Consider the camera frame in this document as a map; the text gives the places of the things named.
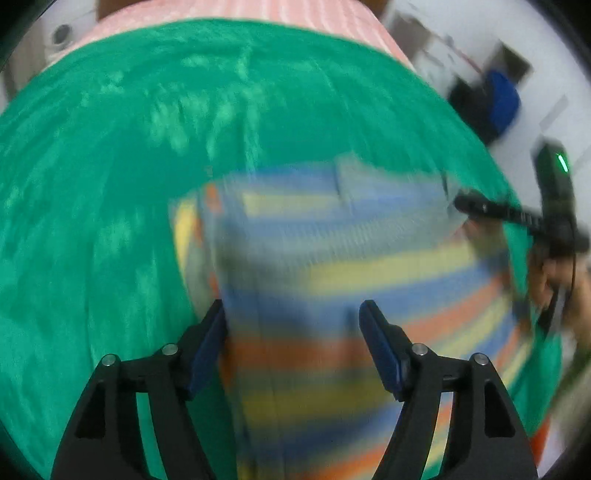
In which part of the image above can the striped grey shirt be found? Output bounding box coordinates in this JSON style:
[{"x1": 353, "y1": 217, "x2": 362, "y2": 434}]
[{"x1": 168, "y1": 154, "x2": 536, "y2": 480}]

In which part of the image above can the white round device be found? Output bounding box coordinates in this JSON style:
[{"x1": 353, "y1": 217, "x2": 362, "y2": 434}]
[{"x1": 48, "y1": 23, "x2": 75, "y2": 47}]

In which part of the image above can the black garment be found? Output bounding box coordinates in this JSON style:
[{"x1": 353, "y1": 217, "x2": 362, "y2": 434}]
[{"x1": 450, "y1": 76, "x2": 502, "y2": 144}]

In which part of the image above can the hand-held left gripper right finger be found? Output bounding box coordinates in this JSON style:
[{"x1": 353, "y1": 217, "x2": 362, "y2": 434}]
[{"x1": 359, "y1": 299, "x2": 539, "y2": 480}]

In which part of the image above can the blue garment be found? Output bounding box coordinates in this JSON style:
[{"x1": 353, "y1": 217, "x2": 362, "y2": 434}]
[{"x1": 487, "y1": 69, "x2": 522, "y2": 134}]

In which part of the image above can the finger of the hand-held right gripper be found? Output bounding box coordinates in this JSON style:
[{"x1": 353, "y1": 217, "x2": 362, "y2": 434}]
[{"x1": 454, "y1": 191, "x2": 548, "y2": 238}]

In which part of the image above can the pink striped bed sheet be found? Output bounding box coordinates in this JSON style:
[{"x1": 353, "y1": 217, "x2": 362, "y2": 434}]
[{"x1": 46, "y1": 0, "x2": 416, "y2": 72}]

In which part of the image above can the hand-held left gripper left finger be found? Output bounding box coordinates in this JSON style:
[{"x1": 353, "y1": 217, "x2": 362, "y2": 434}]
[{"x1": 50, "y1": 299, "x2": 227, "y2": 480}]

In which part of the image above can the person's right hand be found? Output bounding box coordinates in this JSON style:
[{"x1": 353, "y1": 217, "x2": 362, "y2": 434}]
[{"x1": 526, "y1": 249, "x2": 591, "y2": 344}]

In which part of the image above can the green blanket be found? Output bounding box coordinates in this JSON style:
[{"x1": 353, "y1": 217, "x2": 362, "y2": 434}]
[{"x1": 0, "y1": 18, "x2": 566, "y2": 480}]

